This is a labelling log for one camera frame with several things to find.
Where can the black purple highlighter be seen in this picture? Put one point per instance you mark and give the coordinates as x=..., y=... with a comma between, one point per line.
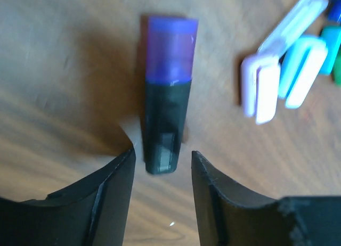
x=171, y=43

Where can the lavender highlighter cap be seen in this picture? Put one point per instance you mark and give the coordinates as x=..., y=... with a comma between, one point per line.
x=260, y=74

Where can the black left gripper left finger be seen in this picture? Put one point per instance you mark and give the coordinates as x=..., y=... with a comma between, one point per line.
x=91, y=211

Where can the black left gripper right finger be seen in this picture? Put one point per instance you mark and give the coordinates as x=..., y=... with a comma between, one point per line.
x=229, y=213

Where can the teal marker cap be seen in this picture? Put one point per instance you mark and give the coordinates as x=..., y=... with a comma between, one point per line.
x=331, y=35

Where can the blue marker cap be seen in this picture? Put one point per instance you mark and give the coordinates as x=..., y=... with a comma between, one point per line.
x=334, y=12

